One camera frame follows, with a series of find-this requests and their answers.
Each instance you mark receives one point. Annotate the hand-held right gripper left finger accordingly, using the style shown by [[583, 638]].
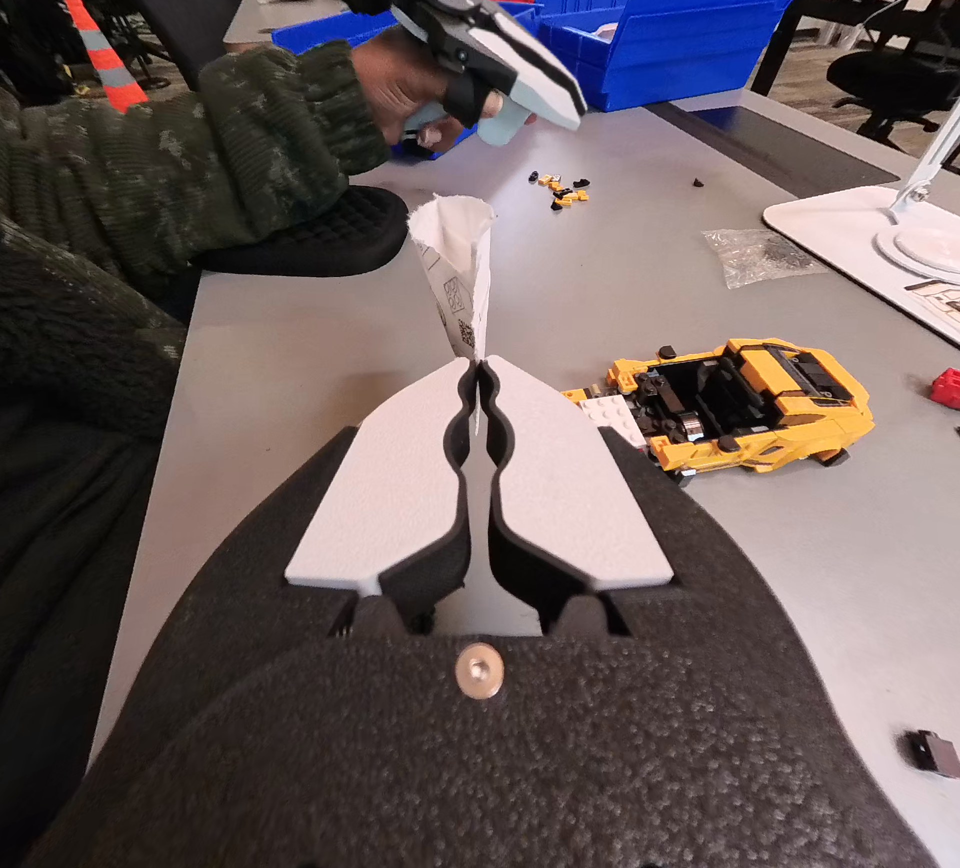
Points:
[[382, 500]]

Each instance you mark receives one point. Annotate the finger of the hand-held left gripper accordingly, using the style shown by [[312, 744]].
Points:
[[540, 99], [499, 50]]

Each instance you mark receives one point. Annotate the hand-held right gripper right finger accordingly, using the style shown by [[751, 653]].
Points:
[[577, 500]]

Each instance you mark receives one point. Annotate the pile of small lego pieces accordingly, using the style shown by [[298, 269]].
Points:
[[561, 189]]

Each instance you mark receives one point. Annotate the white paper bag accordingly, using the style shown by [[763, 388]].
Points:
[[465, 238]]

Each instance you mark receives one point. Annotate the yellow lego car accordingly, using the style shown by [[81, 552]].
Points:
[[772, 395]]

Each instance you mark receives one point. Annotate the dark blue lego brick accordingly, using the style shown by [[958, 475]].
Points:
[[934, 752]]

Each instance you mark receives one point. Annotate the person's left forearm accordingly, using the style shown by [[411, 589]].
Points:
[[187, 148]]

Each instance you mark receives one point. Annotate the red lego minifigure piece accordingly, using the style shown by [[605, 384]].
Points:
[[949, 388]]

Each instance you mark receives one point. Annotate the lego sticker sheet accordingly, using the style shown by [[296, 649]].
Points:
[[937, 298]]

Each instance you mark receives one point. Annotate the person's left hand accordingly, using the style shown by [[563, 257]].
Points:
[[397, 80]]

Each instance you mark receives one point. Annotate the black mesh chair armrest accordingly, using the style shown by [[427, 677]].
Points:
[[330, 238]]

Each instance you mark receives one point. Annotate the clear plastic bag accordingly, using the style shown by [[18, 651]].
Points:
[[757, 257]]

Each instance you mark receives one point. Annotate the white book stand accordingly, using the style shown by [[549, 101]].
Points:
[[832, 238]]

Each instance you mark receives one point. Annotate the orange traffic cone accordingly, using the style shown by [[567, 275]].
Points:
[[105, 50]]

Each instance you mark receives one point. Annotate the black office chair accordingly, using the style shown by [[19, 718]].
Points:
[[892, 80]]

